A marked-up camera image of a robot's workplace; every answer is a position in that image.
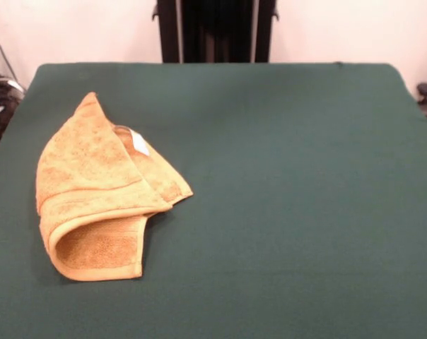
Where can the yellow-orange terry towel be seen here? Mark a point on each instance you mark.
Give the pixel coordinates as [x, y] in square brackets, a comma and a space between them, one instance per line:
[93, 183]

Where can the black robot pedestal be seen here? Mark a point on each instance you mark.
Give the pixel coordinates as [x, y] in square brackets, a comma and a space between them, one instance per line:
[217, 31]

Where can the dark green table cloth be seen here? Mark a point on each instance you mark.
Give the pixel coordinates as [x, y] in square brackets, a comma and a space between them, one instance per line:
[270, 229]

